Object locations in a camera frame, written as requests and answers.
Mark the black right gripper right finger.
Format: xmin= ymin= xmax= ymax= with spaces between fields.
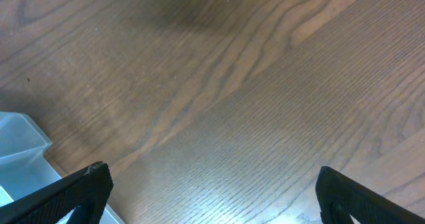
xmin=315 ymin=166 xmax=424 ymax=224

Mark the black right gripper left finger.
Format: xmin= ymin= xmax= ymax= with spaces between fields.
xmin=1 ymin=162 xmax=114 ymax=224

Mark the clear plastic storage bin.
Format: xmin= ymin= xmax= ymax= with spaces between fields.
xmin=0 ymin=111 xmax=126 ymax=224

